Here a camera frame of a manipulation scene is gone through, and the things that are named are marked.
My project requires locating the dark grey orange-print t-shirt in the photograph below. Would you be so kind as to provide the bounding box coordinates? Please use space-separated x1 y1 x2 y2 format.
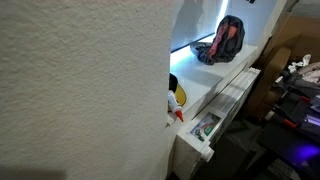
190 15 245 65

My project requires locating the white windowsill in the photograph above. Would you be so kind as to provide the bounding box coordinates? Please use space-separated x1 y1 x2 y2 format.
169 44 258 122

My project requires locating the white glue bottle orange tip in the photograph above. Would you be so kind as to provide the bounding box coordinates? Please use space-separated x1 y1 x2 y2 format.
168 90 184 122

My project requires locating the colourful sticker on radiator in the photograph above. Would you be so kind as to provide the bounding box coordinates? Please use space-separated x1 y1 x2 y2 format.
190 112 221 142

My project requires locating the white radiator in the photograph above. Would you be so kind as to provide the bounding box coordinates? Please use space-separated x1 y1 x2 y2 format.
172 68 260 180

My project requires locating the cluttered dark desk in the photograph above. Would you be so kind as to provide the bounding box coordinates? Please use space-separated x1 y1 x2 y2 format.
258 62 320 180

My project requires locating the brown cardboard box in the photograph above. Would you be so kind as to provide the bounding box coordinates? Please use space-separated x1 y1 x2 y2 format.
245 13 320 119

